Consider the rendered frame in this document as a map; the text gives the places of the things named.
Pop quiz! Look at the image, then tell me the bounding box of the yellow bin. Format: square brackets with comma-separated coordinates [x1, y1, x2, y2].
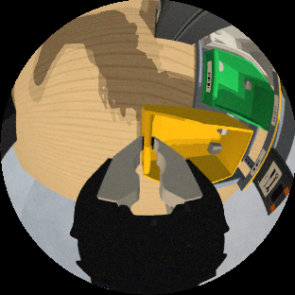
[142, 105, 253, 183]

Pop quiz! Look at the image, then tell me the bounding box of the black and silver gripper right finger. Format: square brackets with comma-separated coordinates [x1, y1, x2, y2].
[151, 136, 230, 233]

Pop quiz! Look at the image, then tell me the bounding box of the grey metal rack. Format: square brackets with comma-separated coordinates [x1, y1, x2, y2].
[192, 40, 295, 191]

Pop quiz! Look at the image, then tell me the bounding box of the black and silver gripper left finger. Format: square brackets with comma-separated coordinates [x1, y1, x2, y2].
[70, 135, 144, 239]

